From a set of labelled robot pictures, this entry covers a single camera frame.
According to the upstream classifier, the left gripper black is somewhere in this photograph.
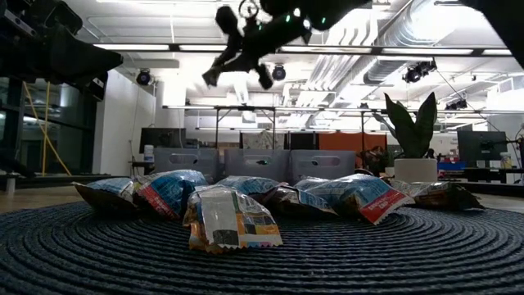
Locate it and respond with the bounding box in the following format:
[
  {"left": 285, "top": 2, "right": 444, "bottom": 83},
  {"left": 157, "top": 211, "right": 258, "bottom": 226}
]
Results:
[{"left": 0, "top": 24, "right": 124, "bottom": 102}]

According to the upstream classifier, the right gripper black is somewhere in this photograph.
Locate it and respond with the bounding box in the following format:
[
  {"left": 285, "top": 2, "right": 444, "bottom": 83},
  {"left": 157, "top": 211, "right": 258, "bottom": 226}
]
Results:
[{"left": 202, "top": 4, "right": 312, "bottom": 91}]

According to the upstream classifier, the chocolate chip granola bar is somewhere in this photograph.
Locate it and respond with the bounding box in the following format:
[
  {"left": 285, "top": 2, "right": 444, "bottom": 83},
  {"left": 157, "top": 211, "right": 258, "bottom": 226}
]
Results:
[
  {"left": 391, "top": 179, "right": 486, "bottom": 211},
  {"left": 293, "top": 173, "right": 416, "bottom": 226},
  {"left": 215, "top": 175, "right": 282, "bottom": 197}
]

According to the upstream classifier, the granola bar with checkered end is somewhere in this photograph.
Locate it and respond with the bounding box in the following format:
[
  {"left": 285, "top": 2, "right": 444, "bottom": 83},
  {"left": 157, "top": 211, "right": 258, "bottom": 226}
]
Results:
[{"left": 183, "top": 184, "right": 284, "bottom": 254}]

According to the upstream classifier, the grey plastic bin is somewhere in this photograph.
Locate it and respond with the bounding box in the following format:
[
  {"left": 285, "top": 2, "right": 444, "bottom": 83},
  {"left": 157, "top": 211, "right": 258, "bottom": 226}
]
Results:
[
  {"left": 153, "top": 147, "right": 220, "bottom": 184},
  {"left": 290, "top": 149, "right": 357, "bottom": 185},
  {"left": 224, "top": 147, "right": 292, "bottom": 184}
]

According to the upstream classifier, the black monitor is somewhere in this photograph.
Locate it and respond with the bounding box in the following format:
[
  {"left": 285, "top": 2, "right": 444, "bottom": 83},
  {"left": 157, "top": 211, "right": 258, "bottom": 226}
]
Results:
[
  {"left": 138, "top": 127, "right": 187, "bottom": 155},
  {"left": 457, "top": 130, "right": 508, "bottom": 167}
]

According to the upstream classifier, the orange partition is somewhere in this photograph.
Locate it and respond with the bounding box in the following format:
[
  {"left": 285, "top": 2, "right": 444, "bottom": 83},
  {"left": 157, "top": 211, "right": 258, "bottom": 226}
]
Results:
[{"left": 318, "top": 131, "right": 388, "bottom": 153}]

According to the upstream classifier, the green snake plant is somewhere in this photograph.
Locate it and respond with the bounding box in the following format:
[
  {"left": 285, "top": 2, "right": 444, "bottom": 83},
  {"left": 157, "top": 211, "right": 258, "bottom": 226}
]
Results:
[{"left": 382, "top": 91, "right": 439, "bottom": 160}]

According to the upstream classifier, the round black plate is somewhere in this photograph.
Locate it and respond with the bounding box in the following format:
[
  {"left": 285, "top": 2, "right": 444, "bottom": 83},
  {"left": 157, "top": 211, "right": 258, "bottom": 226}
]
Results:
[{"left": 0, "top": 200, "right": 524, "bottom": 295}]

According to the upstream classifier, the black background desk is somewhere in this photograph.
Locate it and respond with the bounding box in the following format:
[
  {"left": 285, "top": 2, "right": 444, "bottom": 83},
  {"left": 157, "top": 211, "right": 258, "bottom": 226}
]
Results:
[{"left": 436, "top": 166, "right": 524, "bottom": 184}]

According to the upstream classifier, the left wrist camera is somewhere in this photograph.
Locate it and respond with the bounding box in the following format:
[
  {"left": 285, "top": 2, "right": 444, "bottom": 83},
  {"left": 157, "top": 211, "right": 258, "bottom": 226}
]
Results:
[{"left": 0, "top": 0, "right": 84, "bottom": 40}]

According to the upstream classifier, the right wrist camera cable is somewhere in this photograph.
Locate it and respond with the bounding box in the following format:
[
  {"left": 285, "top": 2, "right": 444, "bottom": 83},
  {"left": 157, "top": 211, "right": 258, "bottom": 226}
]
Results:
[{"left": 238, "top": 0, "right": 260, "bottom": 20}]

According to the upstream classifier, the yellow hanging cable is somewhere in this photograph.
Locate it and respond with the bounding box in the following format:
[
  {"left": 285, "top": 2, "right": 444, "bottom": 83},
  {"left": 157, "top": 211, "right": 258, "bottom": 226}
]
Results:
[{"left": 22, "top": 80, "right": 73, "bottom": 178}]

